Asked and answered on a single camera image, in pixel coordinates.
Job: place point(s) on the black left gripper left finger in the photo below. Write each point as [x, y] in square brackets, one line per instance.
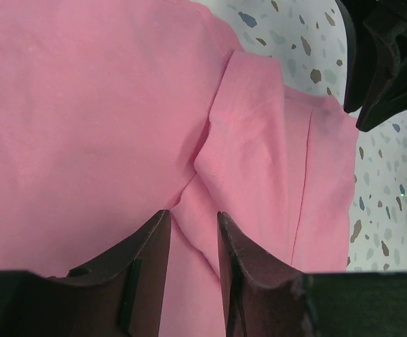
[119, 292]

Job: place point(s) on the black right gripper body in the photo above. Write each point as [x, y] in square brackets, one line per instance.
[385, 18]

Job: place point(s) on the pink t shirt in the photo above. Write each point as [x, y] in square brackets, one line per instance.
[111, 111]

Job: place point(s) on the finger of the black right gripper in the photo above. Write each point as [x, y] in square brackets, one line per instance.
[387, 93]
[361, 52]

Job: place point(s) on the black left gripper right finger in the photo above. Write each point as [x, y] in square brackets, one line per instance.
[261, 295]

